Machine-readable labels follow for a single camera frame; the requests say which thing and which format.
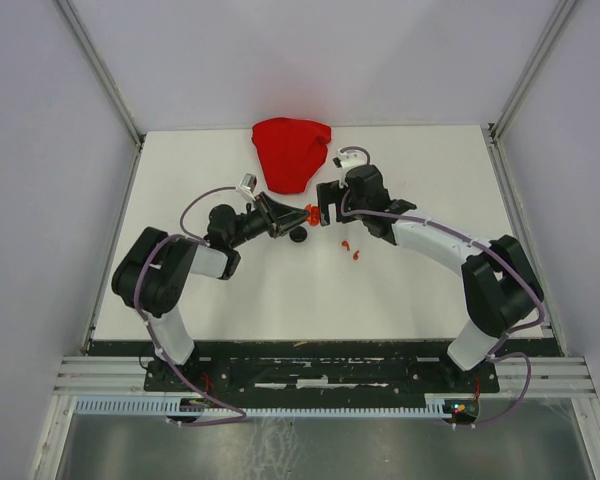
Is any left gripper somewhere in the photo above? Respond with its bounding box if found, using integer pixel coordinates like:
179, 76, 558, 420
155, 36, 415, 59
230, 191, 311, 248

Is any orange earbud charging case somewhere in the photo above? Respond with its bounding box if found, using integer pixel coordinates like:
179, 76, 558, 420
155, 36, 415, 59
305, 204, 321, 227

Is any black earbud charging case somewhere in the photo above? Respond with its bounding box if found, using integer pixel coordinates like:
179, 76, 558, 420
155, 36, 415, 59
289, 226, 308, 243

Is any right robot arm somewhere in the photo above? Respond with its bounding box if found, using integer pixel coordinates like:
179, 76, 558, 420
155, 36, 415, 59
316, 165, 546, 391

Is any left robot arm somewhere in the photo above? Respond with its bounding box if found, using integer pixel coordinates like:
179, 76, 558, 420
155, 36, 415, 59
111, 193, 310, 390

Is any red cloth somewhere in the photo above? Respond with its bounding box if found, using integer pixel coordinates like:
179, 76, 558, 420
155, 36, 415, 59
252, 117, 332, 195

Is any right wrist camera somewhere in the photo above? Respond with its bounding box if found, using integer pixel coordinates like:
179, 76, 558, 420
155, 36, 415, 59
333, 146, 371, 170

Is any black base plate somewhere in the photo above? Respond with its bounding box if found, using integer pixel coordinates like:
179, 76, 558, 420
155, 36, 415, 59
144, 340, 500, 408

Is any right aluminium frame post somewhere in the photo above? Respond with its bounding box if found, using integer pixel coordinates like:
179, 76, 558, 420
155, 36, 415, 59
490, 0, 581, 143

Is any aluminium frame post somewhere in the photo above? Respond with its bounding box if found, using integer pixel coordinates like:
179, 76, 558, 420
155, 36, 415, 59
51, 0, 145, 146
490, 0, 581, 143

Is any white cable duct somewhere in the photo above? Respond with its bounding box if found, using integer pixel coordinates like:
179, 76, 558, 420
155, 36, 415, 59
73, 394, 451, 419

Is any left aluminium frame post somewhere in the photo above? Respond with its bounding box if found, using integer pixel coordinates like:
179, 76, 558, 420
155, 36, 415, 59
51, 0, 145, 146

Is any aluminium front rail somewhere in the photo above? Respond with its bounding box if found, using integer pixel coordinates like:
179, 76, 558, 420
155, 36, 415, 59
52, 356, 596, 399

